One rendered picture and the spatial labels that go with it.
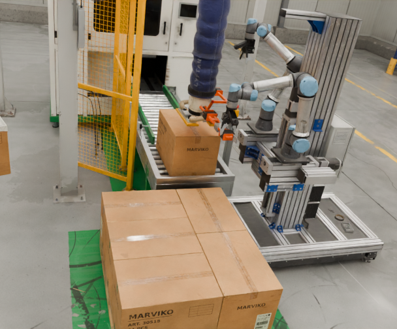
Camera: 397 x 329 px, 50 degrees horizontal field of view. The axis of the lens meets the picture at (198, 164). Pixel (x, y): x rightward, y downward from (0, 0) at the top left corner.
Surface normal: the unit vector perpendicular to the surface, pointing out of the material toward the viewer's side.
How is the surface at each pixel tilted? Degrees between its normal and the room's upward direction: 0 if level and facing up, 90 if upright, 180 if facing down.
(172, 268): 0
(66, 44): 90
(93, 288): 0
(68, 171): 90
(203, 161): 90
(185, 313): 90
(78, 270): 0
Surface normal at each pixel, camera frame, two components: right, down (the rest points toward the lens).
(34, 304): 0.13, -0.88
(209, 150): 0.30, 0.48
